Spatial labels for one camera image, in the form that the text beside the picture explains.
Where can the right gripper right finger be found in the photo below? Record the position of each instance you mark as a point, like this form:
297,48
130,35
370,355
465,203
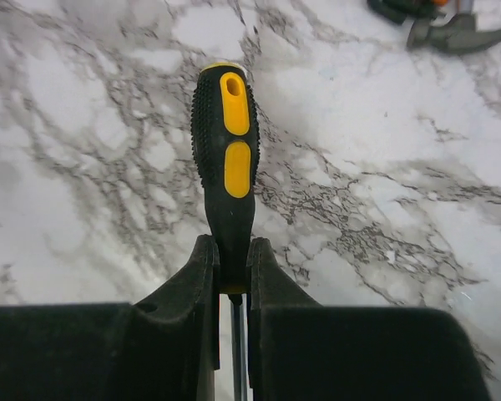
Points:
302,350

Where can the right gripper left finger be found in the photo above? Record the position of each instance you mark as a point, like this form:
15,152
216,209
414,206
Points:
161,348

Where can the yellow black screwdriver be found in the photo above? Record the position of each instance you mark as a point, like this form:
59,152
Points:
225,139

